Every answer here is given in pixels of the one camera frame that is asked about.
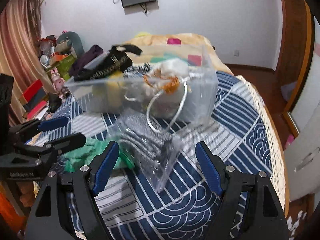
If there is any yellow green sponge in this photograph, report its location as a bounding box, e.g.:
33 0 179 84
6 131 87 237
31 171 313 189
103 70 123 113

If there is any clear bag with grey cloth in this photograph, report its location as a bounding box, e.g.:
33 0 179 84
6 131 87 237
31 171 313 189
106 108 182 193

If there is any white black-trimmed tote bag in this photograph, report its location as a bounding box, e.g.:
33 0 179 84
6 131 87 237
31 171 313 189
74 44 143 81

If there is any clear plastic storage box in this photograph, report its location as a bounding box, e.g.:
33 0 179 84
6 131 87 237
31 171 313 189
65 45 218 124

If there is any green cloth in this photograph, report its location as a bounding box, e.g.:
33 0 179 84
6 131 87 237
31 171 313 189
62 138 135 173

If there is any black plastic bag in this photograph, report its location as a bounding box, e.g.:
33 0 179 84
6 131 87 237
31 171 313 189
48 93 62 113

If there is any red book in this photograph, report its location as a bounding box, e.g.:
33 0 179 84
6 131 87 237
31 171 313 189
19 79 43 105

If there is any pink bunny figurine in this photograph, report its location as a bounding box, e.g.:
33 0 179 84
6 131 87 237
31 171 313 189
50 67 65 99

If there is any green cardboard box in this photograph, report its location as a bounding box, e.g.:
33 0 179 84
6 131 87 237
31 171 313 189
46 54 76 81

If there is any navy patterned tablecloth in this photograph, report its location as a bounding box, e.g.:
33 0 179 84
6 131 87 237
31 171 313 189
32 64 286 240

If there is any dark purple garment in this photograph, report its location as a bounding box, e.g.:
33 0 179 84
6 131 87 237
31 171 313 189
68 44 104 77

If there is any striped pink curtain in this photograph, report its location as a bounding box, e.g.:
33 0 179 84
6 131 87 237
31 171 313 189
1 0 54 125

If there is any grey plush toy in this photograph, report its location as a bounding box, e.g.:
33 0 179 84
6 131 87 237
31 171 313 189
55 31 84 59

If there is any yellow plush item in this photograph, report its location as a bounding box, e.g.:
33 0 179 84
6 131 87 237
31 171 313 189
135 31 150 38

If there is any colourful fleece blanket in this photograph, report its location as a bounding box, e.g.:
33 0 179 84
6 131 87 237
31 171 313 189
124 33 233 75

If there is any brown wooden door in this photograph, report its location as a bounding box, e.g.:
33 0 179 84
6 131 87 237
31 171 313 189
276 0 315 113

